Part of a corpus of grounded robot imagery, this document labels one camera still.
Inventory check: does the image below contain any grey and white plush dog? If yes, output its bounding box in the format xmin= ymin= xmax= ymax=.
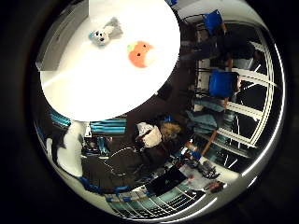
xmin=88 ymin=17 xmax=124 ymax=48

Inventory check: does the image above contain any black jacket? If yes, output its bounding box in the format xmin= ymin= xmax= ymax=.
xmin=81 ymin=146 xmax=171 ymax=194

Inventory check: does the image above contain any seated person in dark clothes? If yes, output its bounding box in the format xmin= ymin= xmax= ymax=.
xmin=180 ymin=31 xmax=256 ymax=68

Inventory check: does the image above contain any person with blond hair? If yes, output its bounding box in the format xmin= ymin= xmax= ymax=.
xmin=134 ymin=120 xmax=191 ymax=157

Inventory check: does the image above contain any orange round plush toy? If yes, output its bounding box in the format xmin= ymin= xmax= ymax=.
xmin=126 ymin=40 xmax=157 ymax=69

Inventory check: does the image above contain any teal jacket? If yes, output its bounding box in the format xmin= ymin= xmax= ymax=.
xmin=186 ymin=99 xmax=236 ymax=134

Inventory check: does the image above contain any white window frame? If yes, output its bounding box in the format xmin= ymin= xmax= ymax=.
xmin=192 ymin=21 xmax=278 ymax=166

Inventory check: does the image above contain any black laptop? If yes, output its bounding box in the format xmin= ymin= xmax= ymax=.
xmin=144 ymin=166 xmax=188 ymax=197

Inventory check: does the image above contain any blue striped rack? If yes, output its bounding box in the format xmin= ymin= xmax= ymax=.
xmin=90 ymin=118 xmax=127 ymax=135

